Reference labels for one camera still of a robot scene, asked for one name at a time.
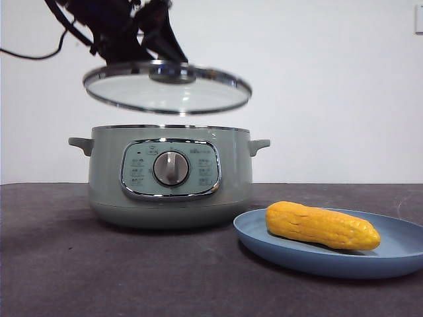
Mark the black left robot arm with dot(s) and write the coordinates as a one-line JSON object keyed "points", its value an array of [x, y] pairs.
{"points": [[105, 20]]}

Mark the blue round plate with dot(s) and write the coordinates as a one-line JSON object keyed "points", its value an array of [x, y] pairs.
{"points": [[264, 254]]}

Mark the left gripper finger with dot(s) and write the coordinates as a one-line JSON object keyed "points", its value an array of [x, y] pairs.
{"points": [[162, 36], [122, 49]]}

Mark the white wall plate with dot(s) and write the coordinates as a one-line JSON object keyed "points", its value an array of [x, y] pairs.
{"points": [[419, 20]]}

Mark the yellow corn cob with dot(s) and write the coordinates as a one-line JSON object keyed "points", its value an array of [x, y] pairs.
{"points": [[317, 224]]}

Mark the glass lid with green knob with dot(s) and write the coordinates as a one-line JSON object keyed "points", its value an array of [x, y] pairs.
{"points": [[132, 89]]}

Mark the sage green electric steamer pot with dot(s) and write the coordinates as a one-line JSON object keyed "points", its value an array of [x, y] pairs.
{"points": [[238, 171]]}

